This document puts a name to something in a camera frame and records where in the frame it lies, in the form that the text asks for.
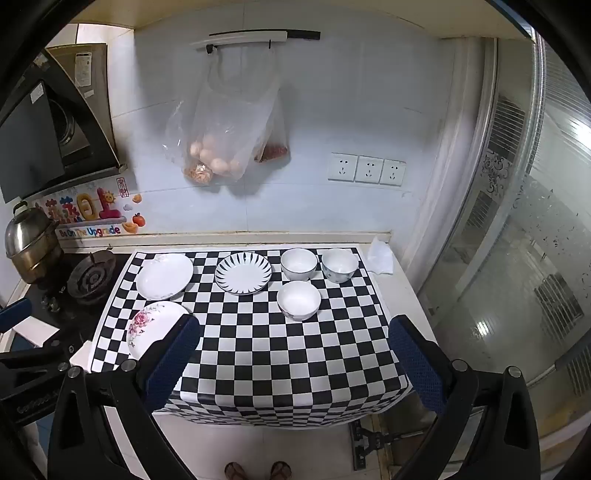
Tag white and black hook rail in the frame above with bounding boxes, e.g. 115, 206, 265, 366
189, 30, 322, 53

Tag stainless steel pot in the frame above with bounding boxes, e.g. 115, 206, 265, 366
4, 200, 64, 285

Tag clear plastic bag with eggs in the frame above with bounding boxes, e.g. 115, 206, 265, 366
163, 46, 280, 186

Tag white tissue paper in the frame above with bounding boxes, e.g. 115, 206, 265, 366
368, 235, 395, 274

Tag black range hood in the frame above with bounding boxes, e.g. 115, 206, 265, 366
0, 43, 128, 204

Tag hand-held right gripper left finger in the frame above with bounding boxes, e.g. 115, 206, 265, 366
48, 315, 201, 480

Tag white wall outlet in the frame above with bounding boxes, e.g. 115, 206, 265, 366
379, 159, 407, 186
327, 152, 359, 182
355, 155, 384, 184

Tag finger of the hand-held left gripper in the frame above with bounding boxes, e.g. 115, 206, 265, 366
0, 298, 33, 334
0, 342, 71, 386

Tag colourful wall stickers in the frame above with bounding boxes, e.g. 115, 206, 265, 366
34, 177, 149, 239

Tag white plate with black stripes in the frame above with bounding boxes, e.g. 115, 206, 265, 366
214, 252, 273, 295

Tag plain white bowl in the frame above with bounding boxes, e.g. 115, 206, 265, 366
276, 280, 322, 322

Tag white bowl with blue pattern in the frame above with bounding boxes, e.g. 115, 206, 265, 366
321, 248, 360, 284

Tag plain white plate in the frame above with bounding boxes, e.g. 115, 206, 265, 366
135, 252, 195, 300

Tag clear bag with red contents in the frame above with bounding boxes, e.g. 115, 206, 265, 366
252, 92, 292, 164

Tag white plate with pink flowers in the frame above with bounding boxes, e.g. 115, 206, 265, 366
126, 301, 195, 361

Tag white bowl with black rim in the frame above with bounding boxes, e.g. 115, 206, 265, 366
280, 248, 319, 282

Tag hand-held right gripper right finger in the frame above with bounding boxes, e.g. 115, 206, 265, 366
389, 315, 541, 480

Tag black gas stove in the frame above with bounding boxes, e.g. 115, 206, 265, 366
18, 249, 133, 344

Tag flat mop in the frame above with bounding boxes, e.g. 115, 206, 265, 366
348, 417, 398, 472

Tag black and white checkered mat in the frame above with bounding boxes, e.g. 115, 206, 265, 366
89, 247, 413, 430

